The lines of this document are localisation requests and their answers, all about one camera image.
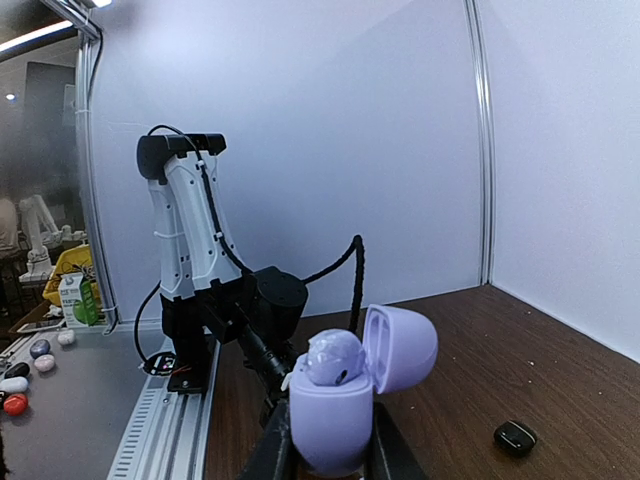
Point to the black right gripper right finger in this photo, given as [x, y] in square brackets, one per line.
[389, 457]

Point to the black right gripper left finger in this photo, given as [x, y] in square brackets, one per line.
[273, 457]

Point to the purple round charging case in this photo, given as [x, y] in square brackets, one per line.
[331, 426]

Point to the white purple earbud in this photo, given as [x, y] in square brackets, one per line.
[334, 357]

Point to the black earbud charging case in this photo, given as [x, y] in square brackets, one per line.
[515, 438]

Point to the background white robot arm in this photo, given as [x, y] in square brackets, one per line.
[41, 232]

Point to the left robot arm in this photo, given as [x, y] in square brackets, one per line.
[206, 290]

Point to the white earbud case top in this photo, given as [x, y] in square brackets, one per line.
[66, 337]

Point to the white earbud case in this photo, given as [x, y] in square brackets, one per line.
[66, 337]
[14, 385]

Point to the pale pink earbud case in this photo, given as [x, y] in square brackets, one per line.
[44, 363]

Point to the blue grey earbud case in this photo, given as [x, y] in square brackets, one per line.
[39, 348]

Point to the red earbud case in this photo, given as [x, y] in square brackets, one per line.
[16, 404]

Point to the white earbud case middle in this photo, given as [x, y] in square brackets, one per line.
[14, 385]

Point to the black earbud case upper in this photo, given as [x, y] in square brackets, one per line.
[20, 369]

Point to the left circuit board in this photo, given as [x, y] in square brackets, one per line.
[160, 364]

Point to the green yellow cardboard box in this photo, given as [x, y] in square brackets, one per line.
[77, 301]

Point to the smartphone on side table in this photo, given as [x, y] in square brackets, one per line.
[43, 325]

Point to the seated person in background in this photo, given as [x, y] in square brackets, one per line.
[9, 228]

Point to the front aluminium rail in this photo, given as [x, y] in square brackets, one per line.
[167, 433]

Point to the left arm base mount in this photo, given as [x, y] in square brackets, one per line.
[189, 379]

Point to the right aluminium frame post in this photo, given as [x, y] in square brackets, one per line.
[486, 138]

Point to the aluminium frame post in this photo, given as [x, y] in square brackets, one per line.
[486, 138]
[90, 49]

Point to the left aluminium frame post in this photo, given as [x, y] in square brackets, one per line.
[90, 49]

